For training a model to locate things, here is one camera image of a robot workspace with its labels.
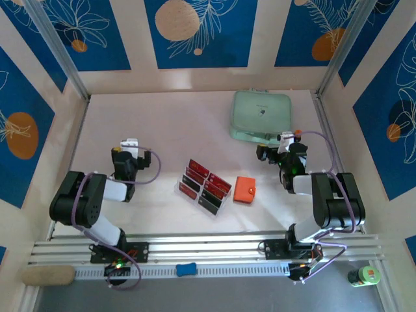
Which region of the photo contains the orange card holder wallet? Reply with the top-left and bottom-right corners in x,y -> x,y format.
233,175 -> 257,204

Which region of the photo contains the red credit card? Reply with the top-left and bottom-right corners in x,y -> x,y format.
189,159 -> 211,178
185,166 -> 206,185
179,181 -> 199,200
209,173 -> 232,192
205,180 -> 228,200

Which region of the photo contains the black credit card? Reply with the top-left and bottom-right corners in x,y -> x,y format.
182,174 -> 202,192
198,196 -> 220,215
201,188 -> 225,207

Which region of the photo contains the clear acrylic card stand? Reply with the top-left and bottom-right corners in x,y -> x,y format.
176,158 -> 233,218

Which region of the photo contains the mint green zip pouch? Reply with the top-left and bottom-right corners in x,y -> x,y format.
229,90 -> 293,146

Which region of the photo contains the left black electronics module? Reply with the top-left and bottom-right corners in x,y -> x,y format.
103,262 -> 133,278

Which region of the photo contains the black electronics module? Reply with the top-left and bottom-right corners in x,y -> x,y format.
288,262 -> 315,281
103,262 -> 133,278

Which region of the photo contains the right black electronics module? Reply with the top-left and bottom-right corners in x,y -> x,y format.
288,262 -> 315,281

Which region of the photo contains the blue bone-shaped block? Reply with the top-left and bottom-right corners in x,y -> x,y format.
175,263 -> 198,278

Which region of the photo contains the beige foam pad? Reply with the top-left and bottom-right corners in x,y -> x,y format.
21,265 -> 76,287

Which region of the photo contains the green can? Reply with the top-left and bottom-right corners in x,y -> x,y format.
347,265 -> 380,289

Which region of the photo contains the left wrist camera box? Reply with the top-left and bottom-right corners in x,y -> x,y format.
119,137 -> 141,149

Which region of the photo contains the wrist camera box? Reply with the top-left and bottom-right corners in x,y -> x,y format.
119,137 -> 141,149
278,131 -> 295,153

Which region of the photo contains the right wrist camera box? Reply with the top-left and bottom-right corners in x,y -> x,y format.
278,131 -> 295,153

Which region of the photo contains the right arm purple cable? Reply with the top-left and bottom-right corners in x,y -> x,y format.
282,130 -> 356,284

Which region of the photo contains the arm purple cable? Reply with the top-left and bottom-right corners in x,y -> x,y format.
71,146 -> 163,291
282,130 -> 356,284

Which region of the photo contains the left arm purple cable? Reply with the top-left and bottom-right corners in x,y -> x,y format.
71,146 -> 163,291

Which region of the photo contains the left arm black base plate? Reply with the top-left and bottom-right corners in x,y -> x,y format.
90,242 -> 150,264

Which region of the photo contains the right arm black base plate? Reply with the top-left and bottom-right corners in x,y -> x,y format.
265,239 -> 322,261

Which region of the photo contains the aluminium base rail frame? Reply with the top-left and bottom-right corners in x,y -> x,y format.
29,232 -> 385,266

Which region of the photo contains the right aluminium corner post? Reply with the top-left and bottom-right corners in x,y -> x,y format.
317,0 -> 380,97

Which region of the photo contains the aluminium corner post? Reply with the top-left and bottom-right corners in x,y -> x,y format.
24,0 -> 90,100
317,0 -> 380,97

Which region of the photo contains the left aluminium corner post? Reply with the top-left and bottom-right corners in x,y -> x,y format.
24,0 -> 90,100

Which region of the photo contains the white slotted cable duct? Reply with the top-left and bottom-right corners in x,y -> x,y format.
75,263 -> 290,279

